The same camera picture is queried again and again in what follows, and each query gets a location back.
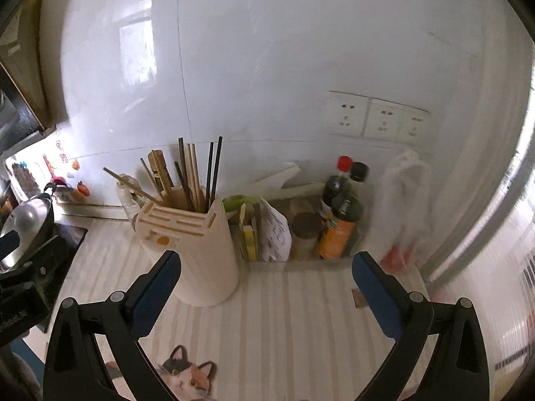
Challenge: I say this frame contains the clear plastic bag with food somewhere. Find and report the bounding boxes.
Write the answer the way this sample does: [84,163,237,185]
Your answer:
[372,149,435,272]

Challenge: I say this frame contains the wok with steel lid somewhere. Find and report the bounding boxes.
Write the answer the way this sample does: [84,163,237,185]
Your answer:
[0,181,57,272]

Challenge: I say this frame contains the group of mixed chopsticks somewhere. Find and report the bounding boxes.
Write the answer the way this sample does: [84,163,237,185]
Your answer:
[140,137,205,214]

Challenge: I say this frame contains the striped cat print tablecloth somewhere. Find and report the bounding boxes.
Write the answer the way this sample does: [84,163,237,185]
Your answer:
[42,217,431,401]

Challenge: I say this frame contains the clear plastic organizer tray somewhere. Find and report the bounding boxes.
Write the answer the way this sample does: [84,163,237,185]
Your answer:
[238,192,368,266]

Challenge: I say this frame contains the frosted glass sliding door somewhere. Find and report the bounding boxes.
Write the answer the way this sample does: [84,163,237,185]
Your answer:
[426,8,535,401]

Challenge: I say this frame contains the black gas stove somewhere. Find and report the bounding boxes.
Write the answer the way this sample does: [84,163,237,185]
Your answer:
[42,221,89,262]

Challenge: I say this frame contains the dark long chopstick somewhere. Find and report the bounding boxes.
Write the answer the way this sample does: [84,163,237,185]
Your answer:
[205,141,215,214]
[211,136,223,207]

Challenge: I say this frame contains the yellow small box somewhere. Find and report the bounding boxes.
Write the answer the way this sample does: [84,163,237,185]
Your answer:
[239,203,260,262]

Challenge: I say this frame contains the white printed paper packet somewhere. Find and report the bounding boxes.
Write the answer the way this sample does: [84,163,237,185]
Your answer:
[257,196,293,263]

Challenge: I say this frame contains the dark sauce bottle red cap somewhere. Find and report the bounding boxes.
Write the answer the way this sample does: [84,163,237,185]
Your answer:
[320,155,354,222]

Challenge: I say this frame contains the green packet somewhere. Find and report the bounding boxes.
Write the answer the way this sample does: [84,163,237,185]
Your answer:
[221,194,260,214]

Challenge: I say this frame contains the black range hood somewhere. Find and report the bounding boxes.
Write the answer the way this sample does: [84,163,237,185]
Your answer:
[0,62,57,159]

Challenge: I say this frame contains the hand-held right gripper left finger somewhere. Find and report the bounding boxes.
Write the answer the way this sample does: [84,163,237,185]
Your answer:
[43,250,181,401]

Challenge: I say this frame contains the glass oil dispenser bottle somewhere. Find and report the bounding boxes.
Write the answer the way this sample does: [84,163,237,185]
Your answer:
[116,174,145,231]

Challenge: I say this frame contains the dark sauce bottle black cap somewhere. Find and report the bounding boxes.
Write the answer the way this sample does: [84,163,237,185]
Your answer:
[318,162,370,260]

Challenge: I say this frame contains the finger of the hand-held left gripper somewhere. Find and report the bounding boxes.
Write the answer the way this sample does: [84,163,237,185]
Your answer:
[0,231,21,262]
[19,236,70,289]

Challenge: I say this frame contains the jar with brown lid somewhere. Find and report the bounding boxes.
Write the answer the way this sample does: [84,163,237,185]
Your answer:
[290,212,322,262]

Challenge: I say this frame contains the wooden wall cabinet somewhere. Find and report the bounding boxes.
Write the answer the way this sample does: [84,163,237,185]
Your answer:
[0,0,55,130]

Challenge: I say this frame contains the brown bottle with golden cap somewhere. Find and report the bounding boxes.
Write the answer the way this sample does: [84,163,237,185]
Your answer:
[150,149,175,195]

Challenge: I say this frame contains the white wall socket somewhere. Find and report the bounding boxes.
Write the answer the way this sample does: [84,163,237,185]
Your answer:
[328,91,370,136]
[397,106,431,143]
[363,98,406,139]

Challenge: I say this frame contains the beige cylindrical utensil holder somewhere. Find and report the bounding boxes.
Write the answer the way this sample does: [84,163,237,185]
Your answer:
[133,189,240,306]

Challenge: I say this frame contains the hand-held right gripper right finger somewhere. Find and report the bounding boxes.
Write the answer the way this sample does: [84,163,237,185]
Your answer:
[352,251,490,401]

